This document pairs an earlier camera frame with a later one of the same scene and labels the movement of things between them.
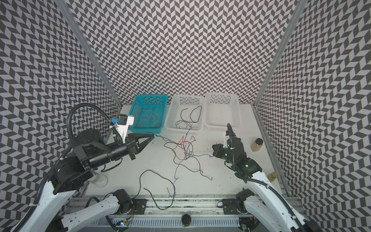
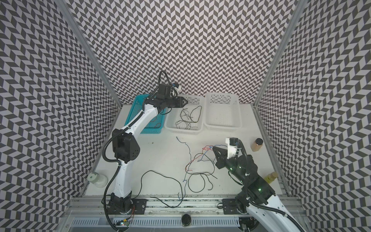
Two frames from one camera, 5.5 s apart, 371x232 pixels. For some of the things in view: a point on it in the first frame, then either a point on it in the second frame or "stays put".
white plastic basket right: x=221 y=108 stays put
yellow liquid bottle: x=272 y=176 stays put
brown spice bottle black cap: x=257 y=145 stays put
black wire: x=190 y=114 -> x=186 y=118
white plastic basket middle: x=186 y=113 stays put
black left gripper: x=131 y=143 -> x=178 y=101
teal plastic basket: x=149 y=111 stays put
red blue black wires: x=182 y=151 -> x=202 y=164
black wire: x=191 y=112 stays put
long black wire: x=150 y=193 -> x=157 y=198
